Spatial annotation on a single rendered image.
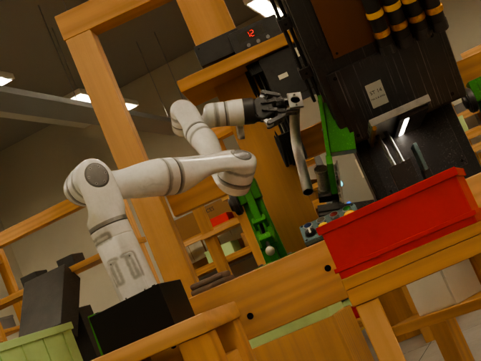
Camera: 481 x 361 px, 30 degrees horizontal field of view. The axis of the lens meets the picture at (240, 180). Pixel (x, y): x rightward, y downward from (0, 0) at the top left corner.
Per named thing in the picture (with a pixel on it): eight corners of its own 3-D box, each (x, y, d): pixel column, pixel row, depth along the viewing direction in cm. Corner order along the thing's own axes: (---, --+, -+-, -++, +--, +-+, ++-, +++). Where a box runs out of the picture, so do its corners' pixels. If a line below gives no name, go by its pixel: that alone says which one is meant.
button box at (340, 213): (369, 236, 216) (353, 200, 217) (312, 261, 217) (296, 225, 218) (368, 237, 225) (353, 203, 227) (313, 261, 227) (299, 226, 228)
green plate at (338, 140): (359, 166, 240) (347, 90, 243) (328, 171, 241) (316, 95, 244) (359, 170, 251) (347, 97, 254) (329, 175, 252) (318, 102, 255)
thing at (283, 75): (328, 80, 270) (308, 36, 272) (276, 103, 271) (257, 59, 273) (329, 88, 282) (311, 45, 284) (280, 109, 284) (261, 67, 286)
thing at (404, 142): (485, 175, 252) (434, 66, 256) (385, 218, 254) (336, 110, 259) (477, 180, 270) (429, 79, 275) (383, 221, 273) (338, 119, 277)
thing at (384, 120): (433, 104, 222) (428, 94, 222) (373, 131, 223) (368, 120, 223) (421, 127, 260) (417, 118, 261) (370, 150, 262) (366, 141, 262)
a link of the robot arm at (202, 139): (208, 149, 252) (215, 122, 248) (255, 198, 233) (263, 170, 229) (180, 150, 247) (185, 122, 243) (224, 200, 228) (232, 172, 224)
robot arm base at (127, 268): (154, 286, 197) (123, 217, 200) (117, 305, 197) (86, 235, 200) (162, 286, 206) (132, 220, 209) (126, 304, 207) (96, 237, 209)
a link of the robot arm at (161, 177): (167, 200, 222) (185, 187, 215) (66, 212, 207) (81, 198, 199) (157, 166, 225) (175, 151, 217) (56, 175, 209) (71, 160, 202)
